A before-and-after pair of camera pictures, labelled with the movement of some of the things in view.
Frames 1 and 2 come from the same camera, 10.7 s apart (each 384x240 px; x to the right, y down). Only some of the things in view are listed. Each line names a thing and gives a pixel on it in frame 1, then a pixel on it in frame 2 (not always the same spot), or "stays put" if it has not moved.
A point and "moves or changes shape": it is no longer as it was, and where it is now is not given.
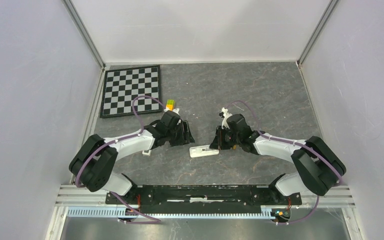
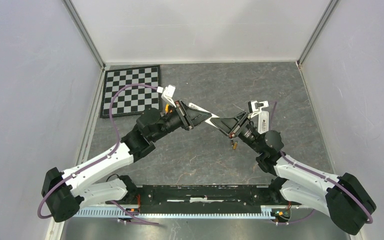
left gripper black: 185,137 → 189,117
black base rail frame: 202,196 stays put
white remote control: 202,151 → 263,122
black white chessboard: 121,86 stays put
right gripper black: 218,142 → 232,126
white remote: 146,154 moves or changes shape
